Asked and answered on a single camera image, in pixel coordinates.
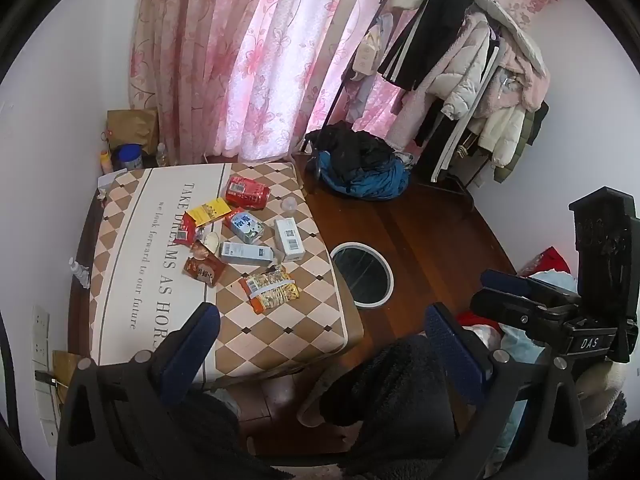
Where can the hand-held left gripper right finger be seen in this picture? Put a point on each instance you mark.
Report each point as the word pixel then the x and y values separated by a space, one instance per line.
pixel 450 345

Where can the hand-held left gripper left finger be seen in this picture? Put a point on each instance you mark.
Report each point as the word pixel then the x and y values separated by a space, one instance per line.
pixel 192 350

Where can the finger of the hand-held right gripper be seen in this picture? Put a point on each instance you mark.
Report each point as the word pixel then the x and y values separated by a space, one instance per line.
pixel 505 280
pixel 500 310

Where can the brown snack packet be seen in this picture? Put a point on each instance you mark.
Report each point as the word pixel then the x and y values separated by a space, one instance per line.
pixel 202 269

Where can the white round bin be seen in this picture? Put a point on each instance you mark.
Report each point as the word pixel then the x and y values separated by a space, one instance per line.
pixel 389 287

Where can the white wrapper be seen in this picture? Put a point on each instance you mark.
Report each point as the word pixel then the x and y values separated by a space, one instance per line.
pixel 210 241

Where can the red snack packet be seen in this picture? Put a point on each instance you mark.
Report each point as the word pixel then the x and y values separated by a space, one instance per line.
pixel 247 191
pixel 188 229

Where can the yellow snack packet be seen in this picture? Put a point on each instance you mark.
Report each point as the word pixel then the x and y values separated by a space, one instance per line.
pixel 210 211

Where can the red cloth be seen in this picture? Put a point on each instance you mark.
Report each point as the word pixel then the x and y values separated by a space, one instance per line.
pixel 550 260
pixel 467 319

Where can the light blue cloth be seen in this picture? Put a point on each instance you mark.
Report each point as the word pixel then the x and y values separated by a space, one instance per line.
pixel 522 345

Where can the person's right leg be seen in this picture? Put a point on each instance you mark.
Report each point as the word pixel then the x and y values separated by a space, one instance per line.
pixel 395 400

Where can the person's leg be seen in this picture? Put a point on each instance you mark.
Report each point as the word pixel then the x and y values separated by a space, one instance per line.
pixel 215 435
pixel 395 400

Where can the person's left leg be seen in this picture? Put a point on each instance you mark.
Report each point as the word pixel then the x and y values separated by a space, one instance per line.
pixel 215 435

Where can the orange noodle packet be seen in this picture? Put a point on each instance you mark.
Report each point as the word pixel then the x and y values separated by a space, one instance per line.
pixel 270 290

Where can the black metal clothes rack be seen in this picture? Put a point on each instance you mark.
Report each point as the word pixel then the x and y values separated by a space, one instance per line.
pixel 452 187

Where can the white and blue long box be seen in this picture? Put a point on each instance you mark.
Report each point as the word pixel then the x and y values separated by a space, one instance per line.
pixel 245 253

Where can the clear plastic bin liner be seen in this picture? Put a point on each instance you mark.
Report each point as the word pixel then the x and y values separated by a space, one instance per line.
pixel 361 270

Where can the checked brown tablecloth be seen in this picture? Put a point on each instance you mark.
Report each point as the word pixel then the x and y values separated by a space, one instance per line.
pixel 145 240

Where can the cream fleece cloth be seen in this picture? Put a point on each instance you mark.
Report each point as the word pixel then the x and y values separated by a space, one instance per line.
pixel 595 395

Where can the brown cardboard piece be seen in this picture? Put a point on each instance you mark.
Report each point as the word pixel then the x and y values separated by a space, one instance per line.
pixel 67 367

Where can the white cardboard box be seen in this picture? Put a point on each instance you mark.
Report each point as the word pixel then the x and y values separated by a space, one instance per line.
pixel 288 239

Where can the dark green jacket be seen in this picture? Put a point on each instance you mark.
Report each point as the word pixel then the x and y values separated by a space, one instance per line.
pixel 530 135

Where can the black striped track pants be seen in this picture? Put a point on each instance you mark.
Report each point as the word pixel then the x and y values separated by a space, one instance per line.
pixel 445 145

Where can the cream jacket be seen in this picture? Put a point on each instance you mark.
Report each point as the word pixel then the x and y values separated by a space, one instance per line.
pixel 505 130

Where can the clear plastic cup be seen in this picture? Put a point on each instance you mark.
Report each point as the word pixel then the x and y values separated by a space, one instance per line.
pixel 288 205

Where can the pink fleece garment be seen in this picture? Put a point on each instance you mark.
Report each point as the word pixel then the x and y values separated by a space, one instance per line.
pixel 410 112

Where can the clear plastic bottle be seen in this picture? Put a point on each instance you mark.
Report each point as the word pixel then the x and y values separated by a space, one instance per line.
pixel 161 156

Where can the black cloth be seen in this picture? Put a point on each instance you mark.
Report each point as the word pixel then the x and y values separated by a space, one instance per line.
pixel 355 150

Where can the blue canister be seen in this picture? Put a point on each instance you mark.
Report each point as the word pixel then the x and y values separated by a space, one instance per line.
pixel 130 158

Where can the pink fleece coat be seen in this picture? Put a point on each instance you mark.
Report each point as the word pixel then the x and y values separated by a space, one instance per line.
pixel 522 77

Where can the grey white puffer coat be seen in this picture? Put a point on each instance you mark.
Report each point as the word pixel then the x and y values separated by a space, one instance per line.
pixel 470 75

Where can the yellow bottle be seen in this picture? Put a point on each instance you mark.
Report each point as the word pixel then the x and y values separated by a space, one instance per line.
pixel 105 161

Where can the brown paper bag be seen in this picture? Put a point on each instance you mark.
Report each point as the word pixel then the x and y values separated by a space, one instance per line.
pixel 131 125

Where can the light blue garment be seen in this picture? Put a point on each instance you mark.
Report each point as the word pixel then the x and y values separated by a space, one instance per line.
pixel 366 90

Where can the black pants with white stripes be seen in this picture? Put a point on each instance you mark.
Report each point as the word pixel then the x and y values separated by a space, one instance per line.
pixel 430 35

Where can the pink floral curtain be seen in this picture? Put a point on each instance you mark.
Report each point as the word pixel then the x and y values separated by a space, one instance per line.
pixel 240 50

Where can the white wall socket panel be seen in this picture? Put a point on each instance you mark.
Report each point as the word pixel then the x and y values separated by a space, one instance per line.
pixel 41 332

